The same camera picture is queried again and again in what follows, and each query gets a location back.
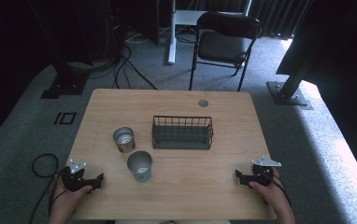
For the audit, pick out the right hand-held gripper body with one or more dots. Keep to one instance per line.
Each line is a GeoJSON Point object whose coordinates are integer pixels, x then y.
{"type": "Point", "coordinates": [262, 174]}

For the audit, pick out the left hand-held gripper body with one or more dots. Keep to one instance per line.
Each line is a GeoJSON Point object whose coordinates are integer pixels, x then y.
{"type": "Point", "coordinates": [74, 180]}

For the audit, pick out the teal metal cup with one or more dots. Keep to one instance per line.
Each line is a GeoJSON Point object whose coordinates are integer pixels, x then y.
{"type": "Point", "coordinates": [140, 169]}

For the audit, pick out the brown metal cup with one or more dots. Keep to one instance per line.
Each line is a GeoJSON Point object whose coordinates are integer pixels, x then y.
{"type": "Point", "coordinates": [124, 141]}

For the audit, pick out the person's left hand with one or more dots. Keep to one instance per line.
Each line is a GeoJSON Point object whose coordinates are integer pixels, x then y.
{"type": "Point", "coordinates": [66, 199]}

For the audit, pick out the person's right hand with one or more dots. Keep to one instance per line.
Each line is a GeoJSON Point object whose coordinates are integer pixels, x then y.
{"type": "Point", "coordinates": [271, 194]}

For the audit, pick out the black stand with bolted base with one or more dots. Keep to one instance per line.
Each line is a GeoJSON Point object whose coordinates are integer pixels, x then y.
{"type": "Point", "coordinates": [287, 95]}

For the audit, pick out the black stand with square base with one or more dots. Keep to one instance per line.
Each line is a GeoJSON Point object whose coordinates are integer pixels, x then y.
{"type": "Point", "coordinates": [66, 84]}

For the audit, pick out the black folding chair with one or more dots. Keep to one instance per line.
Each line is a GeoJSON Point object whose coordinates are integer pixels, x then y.
{"type": "Point", "coordinates": [221, 46]}

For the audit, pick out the black cloth panel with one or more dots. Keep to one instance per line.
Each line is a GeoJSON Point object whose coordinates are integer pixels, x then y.
{"type": "Point", "coordinates": [338, 46]}

